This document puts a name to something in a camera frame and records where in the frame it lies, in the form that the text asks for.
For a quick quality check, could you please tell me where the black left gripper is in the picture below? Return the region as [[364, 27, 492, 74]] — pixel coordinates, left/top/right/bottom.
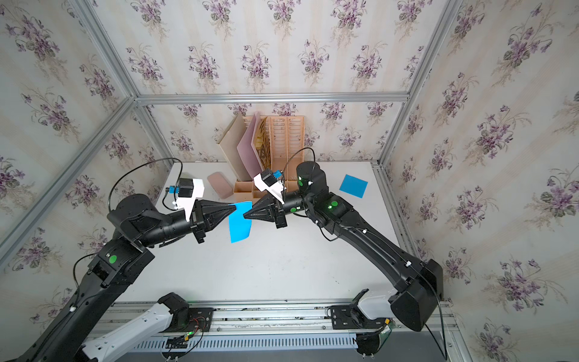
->
[[133, 201, 234, 250]]

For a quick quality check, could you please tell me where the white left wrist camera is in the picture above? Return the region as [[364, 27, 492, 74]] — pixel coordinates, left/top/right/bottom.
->
[[167, 178, 205, 221]]

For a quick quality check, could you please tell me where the pink folder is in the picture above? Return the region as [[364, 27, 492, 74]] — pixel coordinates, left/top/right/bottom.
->
[[238, 113, 262, 180]]

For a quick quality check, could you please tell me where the aluminium mounting rail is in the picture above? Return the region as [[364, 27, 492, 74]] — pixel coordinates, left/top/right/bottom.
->
[[83, 300, 460, 338]]

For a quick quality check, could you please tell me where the blue square paper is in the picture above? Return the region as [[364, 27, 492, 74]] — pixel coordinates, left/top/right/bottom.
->
[[229, 202, 253, 244], [339, 174, 369, 198]]

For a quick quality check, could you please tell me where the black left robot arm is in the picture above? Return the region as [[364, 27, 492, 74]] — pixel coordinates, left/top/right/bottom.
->
[[18, 177, 236, 361]]

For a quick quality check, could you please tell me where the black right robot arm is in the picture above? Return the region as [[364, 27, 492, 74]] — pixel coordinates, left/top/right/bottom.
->
[[244, 161, 443, 332]]

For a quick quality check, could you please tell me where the pink pencil case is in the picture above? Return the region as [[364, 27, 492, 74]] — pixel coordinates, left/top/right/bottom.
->
[[207, 172, 234, 199]]

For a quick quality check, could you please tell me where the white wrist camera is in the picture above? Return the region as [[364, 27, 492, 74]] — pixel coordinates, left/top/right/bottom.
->
[[253, 169, 286, 205], [167, 178, 205, 221]]

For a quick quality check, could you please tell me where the beige folder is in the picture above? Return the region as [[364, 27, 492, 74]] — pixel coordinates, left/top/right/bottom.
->
[[218, 114, 250, 181]]

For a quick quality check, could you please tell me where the peach plastic file organizer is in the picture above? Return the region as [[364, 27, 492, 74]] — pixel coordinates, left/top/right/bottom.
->
[[244, 116, 305, 193]]

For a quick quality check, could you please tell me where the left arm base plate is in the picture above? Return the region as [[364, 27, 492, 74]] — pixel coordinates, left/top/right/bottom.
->
[[163, 308, 215, 333]]

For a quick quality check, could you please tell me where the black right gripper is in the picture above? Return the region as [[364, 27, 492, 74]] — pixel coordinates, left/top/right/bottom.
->
[[243, 192, 316, 231]]

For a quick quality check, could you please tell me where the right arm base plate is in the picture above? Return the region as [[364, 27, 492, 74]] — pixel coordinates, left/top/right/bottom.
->
[[327, 305, 386, 330]]

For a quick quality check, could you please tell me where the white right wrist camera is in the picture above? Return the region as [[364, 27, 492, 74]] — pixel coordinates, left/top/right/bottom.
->
[[253, 169, 286, 205]]

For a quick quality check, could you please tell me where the patterned yellow book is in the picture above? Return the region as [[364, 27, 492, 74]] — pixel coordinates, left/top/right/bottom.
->
[[253, 117, 271, 170]]

